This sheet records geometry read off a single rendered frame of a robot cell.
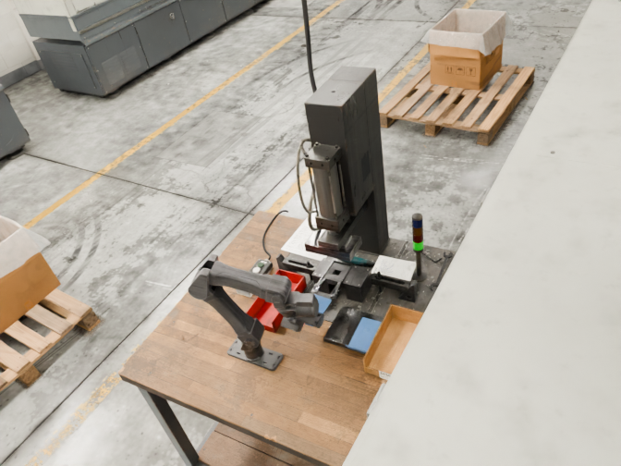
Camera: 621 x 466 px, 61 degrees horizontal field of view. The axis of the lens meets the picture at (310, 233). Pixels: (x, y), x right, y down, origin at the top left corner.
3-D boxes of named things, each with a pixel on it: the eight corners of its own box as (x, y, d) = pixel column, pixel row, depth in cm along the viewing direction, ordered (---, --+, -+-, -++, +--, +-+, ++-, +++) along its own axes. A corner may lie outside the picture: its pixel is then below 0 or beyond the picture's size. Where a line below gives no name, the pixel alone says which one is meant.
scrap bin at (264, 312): (248, 324, 197) (244, 313, 193) (281, 279, 213) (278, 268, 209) (275, 333, 192) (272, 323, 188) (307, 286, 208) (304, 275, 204)
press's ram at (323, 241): (305, 258, 194) (291, 193, 175) (335, 215, 210) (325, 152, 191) (350, 269, 186) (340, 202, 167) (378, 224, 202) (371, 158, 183)
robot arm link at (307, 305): (321, 302, 166) (313, 275, 159) (315, 324, 160) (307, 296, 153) (286, 301, 170) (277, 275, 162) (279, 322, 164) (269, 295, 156)
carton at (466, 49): (451, 56, 530) (452, 5, 499) (511, 63, 499) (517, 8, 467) (420, 85, 492) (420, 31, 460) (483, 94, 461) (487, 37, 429)
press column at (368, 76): (348, 250, 220) (324, 79, 173) (359, 231, 228) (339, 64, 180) (380, 257, 214) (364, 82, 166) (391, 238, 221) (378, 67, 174)
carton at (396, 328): (364, 374, 174) (362, 359, 169) (392, 318, 190) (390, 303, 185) (402, 386, 168) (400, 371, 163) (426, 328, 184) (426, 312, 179)
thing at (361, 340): (346, 350, 178) (345, 345, 177) (362, 317, 188) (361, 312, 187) (365, 356, 176) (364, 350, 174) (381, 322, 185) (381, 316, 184)
